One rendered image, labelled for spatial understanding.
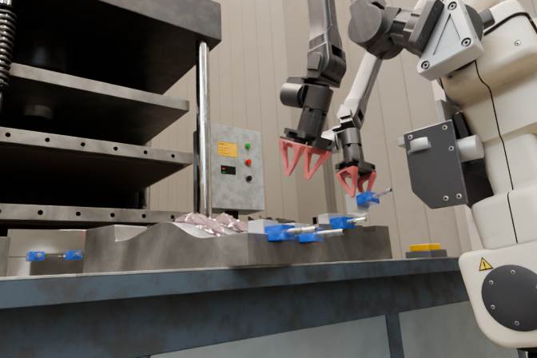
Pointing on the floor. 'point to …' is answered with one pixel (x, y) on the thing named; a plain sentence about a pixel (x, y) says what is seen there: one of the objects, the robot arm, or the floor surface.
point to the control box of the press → (233, 171)
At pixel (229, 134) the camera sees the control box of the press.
